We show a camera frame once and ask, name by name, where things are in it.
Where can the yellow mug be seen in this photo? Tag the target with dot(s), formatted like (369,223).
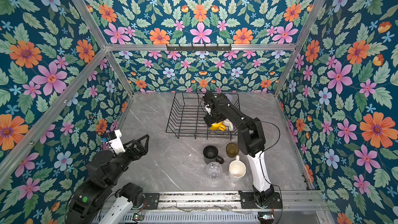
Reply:
(217,126)

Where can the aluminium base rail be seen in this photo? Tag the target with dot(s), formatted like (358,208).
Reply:
(220,207)

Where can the clear glass cup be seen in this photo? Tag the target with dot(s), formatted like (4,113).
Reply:
(214,170)

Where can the lilac cup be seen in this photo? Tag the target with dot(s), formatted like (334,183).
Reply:
(229,96)

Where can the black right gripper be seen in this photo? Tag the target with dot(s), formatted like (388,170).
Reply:
(209,121)

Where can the white mug red inside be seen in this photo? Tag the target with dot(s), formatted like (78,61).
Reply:
(228,124)

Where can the cream white mug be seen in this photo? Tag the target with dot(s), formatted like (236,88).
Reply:
(237,169)

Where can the black mug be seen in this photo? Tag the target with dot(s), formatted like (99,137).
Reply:
(211,154)

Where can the olive glass cup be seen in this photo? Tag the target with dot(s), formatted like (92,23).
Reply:
(232,150)

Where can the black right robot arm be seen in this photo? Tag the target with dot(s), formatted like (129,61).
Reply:
(222,114)

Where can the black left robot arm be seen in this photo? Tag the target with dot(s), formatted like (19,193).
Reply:
(104,170)

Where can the black hook rail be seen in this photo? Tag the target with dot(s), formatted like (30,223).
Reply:
(194,48)

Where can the black wire dish rack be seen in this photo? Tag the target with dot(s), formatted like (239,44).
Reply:
(186,119)

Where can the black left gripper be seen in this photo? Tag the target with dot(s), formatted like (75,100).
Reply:
(137,155)

